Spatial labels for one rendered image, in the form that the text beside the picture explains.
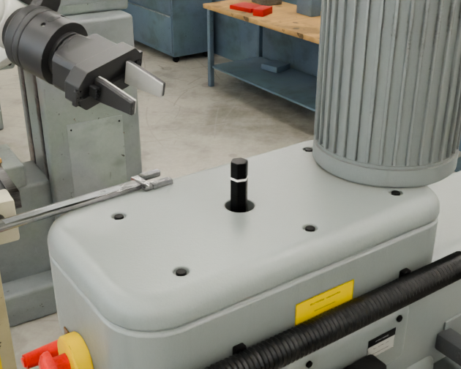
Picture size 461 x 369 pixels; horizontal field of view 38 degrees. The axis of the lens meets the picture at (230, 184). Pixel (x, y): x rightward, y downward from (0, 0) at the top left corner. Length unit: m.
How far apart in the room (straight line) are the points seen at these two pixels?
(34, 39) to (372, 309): 0.53
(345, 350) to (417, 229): 0.18
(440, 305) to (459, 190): 0.25
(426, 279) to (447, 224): 0.24
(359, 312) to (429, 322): 0.25
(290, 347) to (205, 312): 0.11
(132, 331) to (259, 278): 0.14
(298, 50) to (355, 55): 6.51
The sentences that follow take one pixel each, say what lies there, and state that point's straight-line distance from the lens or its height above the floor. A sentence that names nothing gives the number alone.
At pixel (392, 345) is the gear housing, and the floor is 1.67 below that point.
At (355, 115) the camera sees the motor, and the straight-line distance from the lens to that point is 0.87.
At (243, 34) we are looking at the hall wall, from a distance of 8.13.
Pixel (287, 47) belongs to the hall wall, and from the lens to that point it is 7.50.
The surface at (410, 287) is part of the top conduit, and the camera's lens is 0.86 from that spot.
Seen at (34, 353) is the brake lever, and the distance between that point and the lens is 0.92.
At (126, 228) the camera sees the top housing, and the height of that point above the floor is 1.89.
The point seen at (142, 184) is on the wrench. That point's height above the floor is 1.90.
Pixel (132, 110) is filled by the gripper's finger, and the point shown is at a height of 2.00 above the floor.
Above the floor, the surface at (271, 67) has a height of 0.28.
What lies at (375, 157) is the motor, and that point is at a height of 1.93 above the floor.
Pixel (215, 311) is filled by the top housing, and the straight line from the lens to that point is 0.70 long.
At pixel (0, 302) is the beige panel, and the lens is 2.86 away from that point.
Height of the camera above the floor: 2.28
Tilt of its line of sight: 26 degrees down
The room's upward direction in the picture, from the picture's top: straight up
